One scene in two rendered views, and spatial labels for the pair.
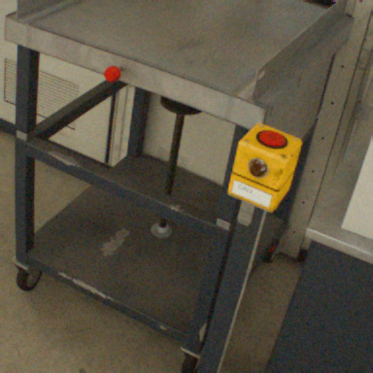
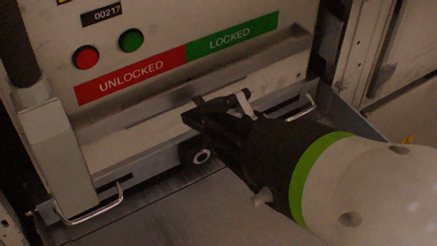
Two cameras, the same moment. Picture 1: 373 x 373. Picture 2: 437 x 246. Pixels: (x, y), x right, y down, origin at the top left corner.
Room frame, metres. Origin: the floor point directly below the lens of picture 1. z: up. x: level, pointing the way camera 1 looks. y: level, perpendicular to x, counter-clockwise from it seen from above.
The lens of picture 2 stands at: (1.55, 0.26, 1.48)
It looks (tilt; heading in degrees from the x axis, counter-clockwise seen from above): 48 degrees down; 307
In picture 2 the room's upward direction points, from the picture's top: straight up
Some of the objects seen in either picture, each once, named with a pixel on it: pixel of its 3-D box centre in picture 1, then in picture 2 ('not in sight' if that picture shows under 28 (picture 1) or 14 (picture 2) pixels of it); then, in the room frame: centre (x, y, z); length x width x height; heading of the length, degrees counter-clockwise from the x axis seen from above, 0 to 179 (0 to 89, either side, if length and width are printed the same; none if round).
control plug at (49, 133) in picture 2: not in sight; (55, 147); (1.88, 0.13, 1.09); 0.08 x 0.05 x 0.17; 159
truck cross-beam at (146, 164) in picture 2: not in sight; (186, 136); (1.89, -0.10, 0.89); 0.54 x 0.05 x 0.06; 69
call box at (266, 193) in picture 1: (265, 166); not in sight; (0.89, -0.11, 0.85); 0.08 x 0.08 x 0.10; 69
